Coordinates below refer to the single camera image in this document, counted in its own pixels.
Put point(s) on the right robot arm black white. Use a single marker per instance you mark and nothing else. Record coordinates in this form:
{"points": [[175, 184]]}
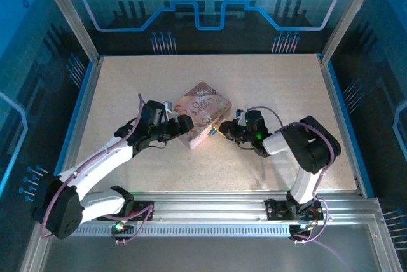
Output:
{"points": [[314, 148]]}

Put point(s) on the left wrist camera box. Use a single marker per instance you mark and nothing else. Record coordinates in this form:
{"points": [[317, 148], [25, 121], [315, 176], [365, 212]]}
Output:
{"points": [[168, 105]]}

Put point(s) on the right status LED board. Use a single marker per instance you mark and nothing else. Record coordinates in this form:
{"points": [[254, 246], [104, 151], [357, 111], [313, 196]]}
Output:
{"points": [[302, 227]]}

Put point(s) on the small blue padlock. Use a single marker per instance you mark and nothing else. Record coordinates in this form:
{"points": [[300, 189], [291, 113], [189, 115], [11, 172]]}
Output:
{"points": [[213, 131]]}

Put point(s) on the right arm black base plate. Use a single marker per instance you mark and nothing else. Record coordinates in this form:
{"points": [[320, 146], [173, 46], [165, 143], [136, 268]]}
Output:
{"points": [[275, 210]]}

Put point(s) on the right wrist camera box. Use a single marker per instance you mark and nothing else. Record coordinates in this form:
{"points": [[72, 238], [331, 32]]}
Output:
{"points": [[241, 114]]}

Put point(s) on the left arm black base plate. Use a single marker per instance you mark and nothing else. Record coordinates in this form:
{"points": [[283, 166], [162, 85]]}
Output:
{"points": [[143, 204]]}

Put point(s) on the aluminium frame post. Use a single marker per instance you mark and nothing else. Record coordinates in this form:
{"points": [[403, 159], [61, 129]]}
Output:
{"points": [[349, 11], [68, 14]]}

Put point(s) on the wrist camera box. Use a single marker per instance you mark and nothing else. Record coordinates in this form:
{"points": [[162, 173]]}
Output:
{"points": [[168, 105], [241, 114]]}

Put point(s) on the left aluminium side rail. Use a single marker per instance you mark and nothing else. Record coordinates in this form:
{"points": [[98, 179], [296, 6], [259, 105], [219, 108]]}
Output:
{"points": [[82, 122]]}

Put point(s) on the left aluminium frame post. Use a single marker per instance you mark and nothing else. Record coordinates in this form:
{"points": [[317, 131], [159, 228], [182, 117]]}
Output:
{"points": [[68, 14]]}

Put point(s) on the right aluminium frame post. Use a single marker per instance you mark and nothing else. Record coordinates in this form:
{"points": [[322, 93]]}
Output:
{"points": [[349, 11]]}

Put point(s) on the aluminium side rail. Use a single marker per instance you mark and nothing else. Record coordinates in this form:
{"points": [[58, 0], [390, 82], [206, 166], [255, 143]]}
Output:
{"points": [[82, 122], [342, 126]]}

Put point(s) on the status led board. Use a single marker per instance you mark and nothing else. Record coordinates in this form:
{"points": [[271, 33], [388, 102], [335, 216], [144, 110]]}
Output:
{"points": [[120, 227], [302, 227]]}

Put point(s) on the right aluminium side rail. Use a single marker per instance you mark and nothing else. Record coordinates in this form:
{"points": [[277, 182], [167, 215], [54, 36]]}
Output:
{"points": [[342, 126]]}

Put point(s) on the aluminium mounting rail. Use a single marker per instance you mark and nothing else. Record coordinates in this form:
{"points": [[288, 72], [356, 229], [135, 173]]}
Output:
{"points": [[206, 205]]}

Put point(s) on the grey metal sheet panel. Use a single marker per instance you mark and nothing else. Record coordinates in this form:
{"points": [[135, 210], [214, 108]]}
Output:
{"points": [[206, 256]]}

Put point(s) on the left status LED board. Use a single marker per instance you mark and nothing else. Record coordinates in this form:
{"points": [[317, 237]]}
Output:
{"points": [[120, 227]]}

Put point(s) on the pink illustrated tin box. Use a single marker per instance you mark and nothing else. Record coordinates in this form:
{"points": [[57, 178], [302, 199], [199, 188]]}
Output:
{"points": [[200, 106]]}

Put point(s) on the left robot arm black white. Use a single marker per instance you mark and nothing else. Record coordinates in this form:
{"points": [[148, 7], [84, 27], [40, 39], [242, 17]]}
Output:
{"points": [[63, 211]]}

